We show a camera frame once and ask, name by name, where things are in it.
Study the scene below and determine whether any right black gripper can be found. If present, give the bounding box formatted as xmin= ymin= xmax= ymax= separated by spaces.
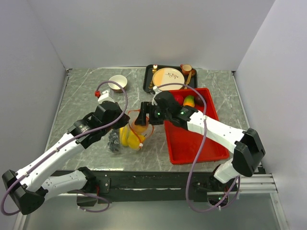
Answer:
xmin=134 ymin=102 xmax=171 ymax=126

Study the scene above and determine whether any peach fruit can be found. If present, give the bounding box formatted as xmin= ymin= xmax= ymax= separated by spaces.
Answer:
xmin=131 ymin=124 xmax=148 ymax=134

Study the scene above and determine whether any dark grape bunch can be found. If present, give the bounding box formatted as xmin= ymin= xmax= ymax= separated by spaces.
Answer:
xmin=107 ymin=130 xmax=120 ymax=154

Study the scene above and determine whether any clear zip top bag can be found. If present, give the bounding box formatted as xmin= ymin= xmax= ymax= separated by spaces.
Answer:
xmin=107 ymin=109 xmax=154 ymax=154

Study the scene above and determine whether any yellow pear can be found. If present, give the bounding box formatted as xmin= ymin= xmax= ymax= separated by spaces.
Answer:
xmin=127 ymin=135 xmax=146 ymax=150

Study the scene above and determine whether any green yellow orange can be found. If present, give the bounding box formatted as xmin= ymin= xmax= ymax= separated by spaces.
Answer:
xmin=125 ymin=127 xmax=135 ymax=141

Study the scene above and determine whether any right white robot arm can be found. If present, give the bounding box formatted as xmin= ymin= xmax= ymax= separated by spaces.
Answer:
xmin=135 ymin=91 xmax=265 ymax=191

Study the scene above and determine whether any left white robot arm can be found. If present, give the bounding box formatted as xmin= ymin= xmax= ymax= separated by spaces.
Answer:
xmin=0 ymin=101 xmax=130 ymax=216

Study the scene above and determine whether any red wrinkled fruit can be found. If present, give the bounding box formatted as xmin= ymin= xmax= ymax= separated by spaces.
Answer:
xmin=174 ymin=94 xmax=184 ymax=105

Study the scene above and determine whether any white brown bowl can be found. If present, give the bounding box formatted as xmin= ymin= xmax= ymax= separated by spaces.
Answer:
xmin=108 ymin=75 xmax=128 ymax=93

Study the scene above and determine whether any orange white plate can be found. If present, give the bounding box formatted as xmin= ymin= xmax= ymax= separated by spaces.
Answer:
xmin=153 ymin=68 xmax=185 ymax=87

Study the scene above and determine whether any black serving tray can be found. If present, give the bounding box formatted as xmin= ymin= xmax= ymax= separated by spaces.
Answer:
xmin=143 ymin=64 xmax=198 ymax=93

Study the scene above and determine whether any gold fork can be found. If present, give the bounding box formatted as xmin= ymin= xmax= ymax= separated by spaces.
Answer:
xmin=148 ymin=65 xmax=157 ymax=90

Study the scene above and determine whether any green orange mango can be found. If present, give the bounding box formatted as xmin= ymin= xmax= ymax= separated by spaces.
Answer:
xmin=183 ymin=95 xmax=195 ymax=107

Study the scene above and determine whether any dark purple passionfruit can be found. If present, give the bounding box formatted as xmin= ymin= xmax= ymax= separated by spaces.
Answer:
xmin=194 ymin=95 xmax=204 ymax=106

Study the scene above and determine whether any red plastic bin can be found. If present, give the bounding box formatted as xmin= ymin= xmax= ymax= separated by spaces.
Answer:
xmin=164 ymin=88 xmax=229 ymax=164

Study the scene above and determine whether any small brown cup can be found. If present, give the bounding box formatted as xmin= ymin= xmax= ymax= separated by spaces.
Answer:
xmin=180 ymin=64 xmax=192 ymax=76

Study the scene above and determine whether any gold spoon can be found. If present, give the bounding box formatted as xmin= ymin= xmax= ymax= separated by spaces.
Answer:
xmin=188 ymin=69 xmax=196 ymax=81

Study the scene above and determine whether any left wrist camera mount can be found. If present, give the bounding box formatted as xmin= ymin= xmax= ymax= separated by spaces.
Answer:
xmin=94 ymin=90 xmax=114 ymax=104

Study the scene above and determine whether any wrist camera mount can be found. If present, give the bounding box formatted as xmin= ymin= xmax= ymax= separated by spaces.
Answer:
xmin=152 ymin=86 xmax=162 ymax=95
xmin=94 ymin=90 xmax=114 ymax=104

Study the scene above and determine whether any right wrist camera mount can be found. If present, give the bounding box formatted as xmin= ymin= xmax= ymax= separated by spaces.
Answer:
xmin=152 ymin=86 xmax=162 ymax=95

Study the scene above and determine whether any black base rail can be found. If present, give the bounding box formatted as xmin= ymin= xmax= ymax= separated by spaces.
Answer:
xmin=64 ymin=169 xmax=238 ymax=208

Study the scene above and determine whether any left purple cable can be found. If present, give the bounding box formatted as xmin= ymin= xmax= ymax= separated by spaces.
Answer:
xmin=0 ymin=80 xmax=129 ymax=215

